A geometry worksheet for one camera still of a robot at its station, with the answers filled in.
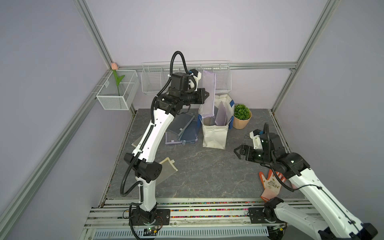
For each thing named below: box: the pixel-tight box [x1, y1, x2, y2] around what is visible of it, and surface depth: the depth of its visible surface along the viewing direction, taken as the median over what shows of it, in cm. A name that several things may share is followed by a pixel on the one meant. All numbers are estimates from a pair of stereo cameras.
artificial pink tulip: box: [111, 62, 125, 96], surface depth 92 cm
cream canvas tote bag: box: [198, 94, 235, 150], surface depth 98 cm
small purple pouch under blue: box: [165, 132, 183, 145], surface depth 104 cm
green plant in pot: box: [233, 104, 253, 130], surface depth 104 cm
